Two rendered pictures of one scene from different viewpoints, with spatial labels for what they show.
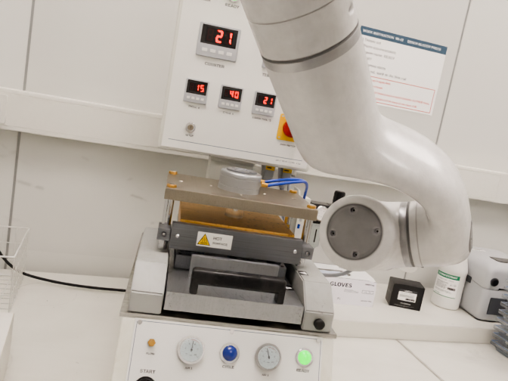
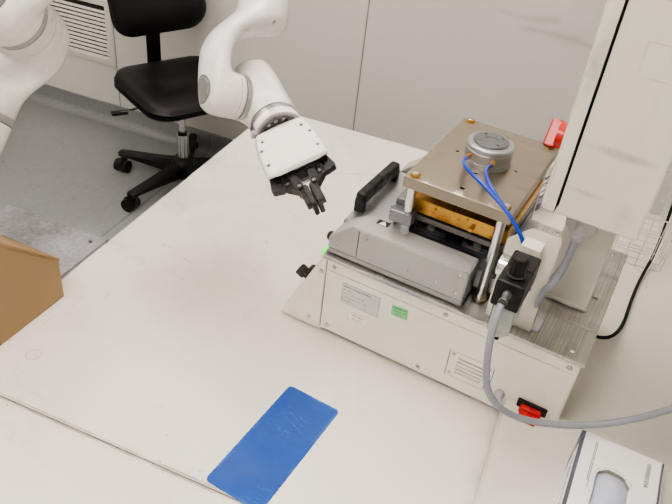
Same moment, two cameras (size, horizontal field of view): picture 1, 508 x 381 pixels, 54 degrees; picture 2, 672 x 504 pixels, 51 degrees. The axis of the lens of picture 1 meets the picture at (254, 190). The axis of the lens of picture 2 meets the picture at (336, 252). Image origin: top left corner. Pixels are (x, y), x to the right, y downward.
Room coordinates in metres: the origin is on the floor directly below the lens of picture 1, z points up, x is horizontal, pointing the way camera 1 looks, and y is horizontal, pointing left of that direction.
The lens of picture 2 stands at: (1.35, -0.96, 1.65)
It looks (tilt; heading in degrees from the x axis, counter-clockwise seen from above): 36 degrees down; 125
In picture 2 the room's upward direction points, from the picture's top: 7 degrees clockwise
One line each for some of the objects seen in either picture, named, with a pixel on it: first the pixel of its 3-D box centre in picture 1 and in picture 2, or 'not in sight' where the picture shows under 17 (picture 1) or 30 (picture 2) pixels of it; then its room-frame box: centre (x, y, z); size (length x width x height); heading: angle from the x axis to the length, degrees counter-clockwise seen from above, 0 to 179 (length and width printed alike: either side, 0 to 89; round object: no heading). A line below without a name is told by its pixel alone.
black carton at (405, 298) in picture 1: (404, 293); not in sight; (1.39, -0.48, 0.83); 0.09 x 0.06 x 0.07; 87
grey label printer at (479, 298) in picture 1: (490, 282); not in sight; (1.49, -0.76, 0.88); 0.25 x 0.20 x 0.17; 11
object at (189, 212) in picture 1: (238, 212); (478, 184); (0.94, 0.02, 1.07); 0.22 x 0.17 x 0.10; 100
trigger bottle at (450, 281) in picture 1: (453, 265); not in sight; (1.45, -0.62, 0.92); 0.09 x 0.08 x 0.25; 139
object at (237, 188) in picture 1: (244, 201); (496, 185); (0.97, 0.02, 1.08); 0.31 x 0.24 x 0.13; 100
